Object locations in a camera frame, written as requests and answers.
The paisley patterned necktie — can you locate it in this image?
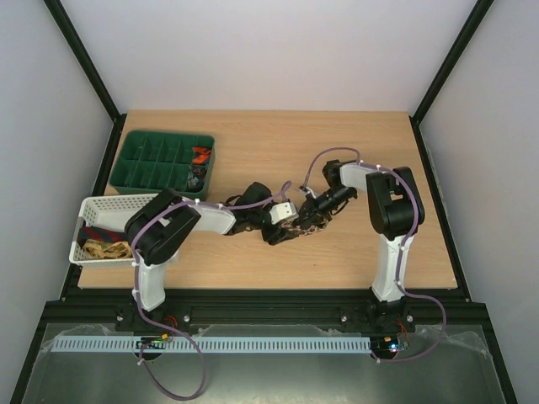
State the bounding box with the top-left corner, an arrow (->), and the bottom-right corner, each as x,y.
279,216 -> 331,241

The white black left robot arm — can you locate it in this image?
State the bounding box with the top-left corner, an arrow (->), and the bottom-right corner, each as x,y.
125,182 -> 330,311

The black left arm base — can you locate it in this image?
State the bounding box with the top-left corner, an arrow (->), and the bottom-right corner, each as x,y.
115,302 -> 192,335

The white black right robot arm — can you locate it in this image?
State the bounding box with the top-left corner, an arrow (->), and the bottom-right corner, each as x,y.
318,160 -> 425,330

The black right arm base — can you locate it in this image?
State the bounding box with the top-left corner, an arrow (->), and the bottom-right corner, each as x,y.
339,295 -> 415,335

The dark blue rolled tie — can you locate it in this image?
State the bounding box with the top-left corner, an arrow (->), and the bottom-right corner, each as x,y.
186,165 -> 207,192

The orange rolled tie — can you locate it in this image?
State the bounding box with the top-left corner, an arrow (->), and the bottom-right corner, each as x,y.
191,146 -> 212,165

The green compartment organizer tray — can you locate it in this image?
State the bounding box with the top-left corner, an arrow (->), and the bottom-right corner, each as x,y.
109,130 -> 216,200

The white perforated plastic basket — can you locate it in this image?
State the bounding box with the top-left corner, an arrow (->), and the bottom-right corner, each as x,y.
69,194 -> 156,268

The tan patterned tie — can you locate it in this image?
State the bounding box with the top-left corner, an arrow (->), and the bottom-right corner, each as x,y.
83,239 -> 132,259

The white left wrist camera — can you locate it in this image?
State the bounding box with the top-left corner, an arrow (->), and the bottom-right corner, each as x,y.
269,201 -> 297,225

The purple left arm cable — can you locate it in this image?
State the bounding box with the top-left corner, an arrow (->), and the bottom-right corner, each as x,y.
131,180 -> 293,400

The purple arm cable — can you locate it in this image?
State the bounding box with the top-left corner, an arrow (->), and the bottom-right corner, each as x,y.
131,180 -> 293,400
301,146 -> 447,364

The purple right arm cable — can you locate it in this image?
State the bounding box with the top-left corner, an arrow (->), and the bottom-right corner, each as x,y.
301,146 -> 447,364

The light blue slotted cable duct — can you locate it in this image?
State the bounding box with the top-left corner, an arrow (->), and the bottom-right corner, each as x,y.
51,336 -> 371,354

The black aluminium frame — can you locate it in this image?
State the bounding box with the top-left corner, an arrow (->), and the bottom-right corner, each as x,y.
11,0 -> 517,403

